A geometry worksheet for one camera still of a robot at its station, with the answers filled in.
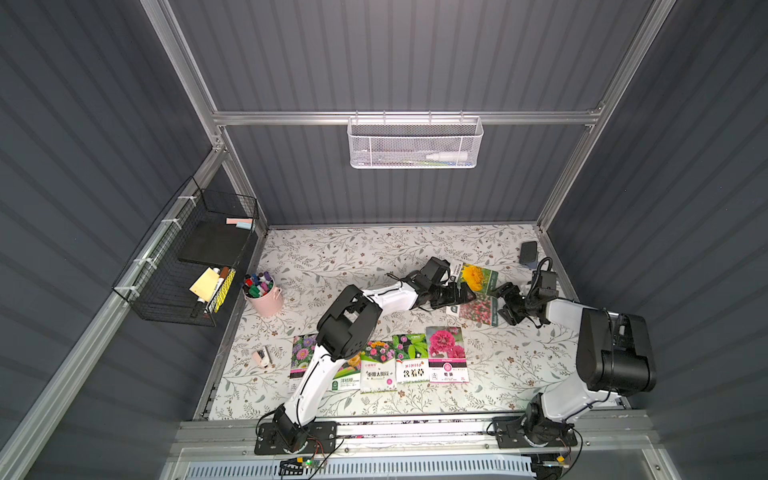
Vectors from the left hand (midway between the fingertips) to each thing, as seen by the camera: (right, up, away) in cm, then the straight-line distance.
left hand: (470, 303), depth 92 cm
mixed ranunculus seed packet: (-37, -19, -8) cm, 42 cm away
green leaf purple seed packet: (-19, -14, -5) cm, 24 cm away
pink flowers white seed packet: (+5, -3, +4) cm, 7 cm away
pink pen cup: (-63, 0, +2) cm, 63 cm away
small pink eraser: (-62, -14, -7) cm, 64 cm away
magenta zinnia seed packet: (-8, -14, -5) cm, 17 cm away
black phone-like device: (+26, +15, +16) cm, 34 cm away
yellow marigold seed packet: (+8, +6, +13) cm, 16 cm away
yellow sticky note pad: (-68, +8, -24) cm, 72 cm away
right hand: (+9, 0, +3) cm, 9 cm away
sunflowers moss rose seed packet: (-28, -17, -7) cm, 34 cm away
